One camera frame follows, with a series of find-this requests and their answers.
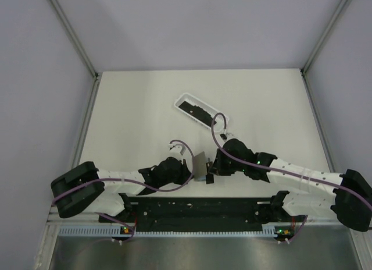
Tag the white plastic tray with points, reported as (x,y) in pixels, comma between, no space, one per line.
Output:
(219,124)

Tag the black VIP credit card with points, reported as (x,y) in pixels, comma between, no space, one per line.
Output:
(209,178)

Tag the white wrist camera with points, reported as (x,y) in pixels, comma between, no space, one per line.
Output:
(226,136)
(177,150)

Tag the aluminium frame rail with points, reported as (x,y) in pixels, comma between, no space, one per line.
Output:
(93,217)

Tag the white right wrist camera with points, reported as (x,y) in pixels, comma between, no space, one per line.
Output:
(226,136)

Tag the black cards in tray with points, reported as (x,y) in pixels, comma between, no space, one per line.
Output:
(197,113)

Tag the grey slotted cable duct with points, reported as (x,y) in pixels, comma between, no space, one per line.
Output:
(121,232)

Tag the grey leather card holder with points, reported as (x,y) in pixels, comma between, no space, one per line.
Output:
(200,167)

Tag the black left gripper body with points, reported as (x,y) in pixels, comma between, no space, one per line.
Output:
(179,177)

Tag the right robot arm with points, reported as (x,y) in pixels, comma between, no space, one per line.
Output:
(345,197)

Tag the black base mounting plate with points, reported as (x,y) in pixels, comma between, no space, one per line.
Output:
(192,214)

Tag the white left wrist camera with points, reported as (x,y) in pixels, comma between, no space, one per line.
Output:
(177,150)

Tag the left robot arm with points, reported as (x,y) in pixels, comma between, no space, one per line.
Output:
(86,188)

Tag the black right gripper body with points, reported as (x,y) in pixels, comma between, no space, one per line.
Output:
(225,166)

